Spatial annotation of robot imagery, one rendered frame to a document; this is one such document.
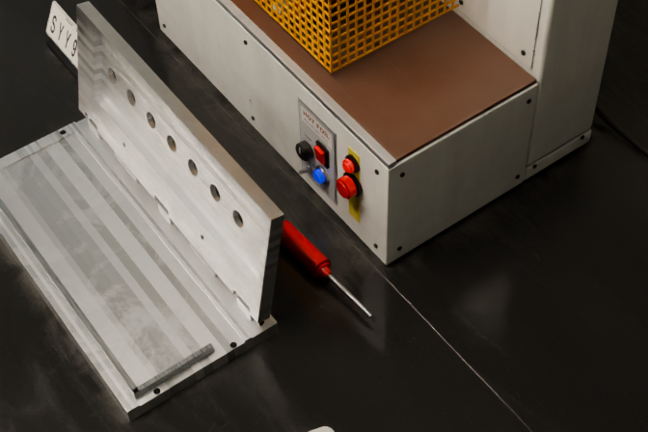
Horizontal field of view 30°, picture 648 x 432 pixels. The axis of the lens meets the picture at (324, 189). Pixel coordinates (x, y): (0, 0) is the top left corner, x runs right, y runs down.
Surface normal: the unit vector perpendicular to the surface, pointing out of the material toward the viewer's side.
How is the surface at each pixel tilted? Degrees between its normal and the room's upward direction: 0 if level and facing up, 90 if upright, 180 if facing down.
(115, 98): 79
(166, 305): 0
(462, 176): 90
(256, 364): 0
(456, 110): 0
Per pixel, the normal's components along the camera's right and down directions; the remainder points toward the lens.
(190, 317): -0.03, -0.65
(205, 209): -0.80, 0.33
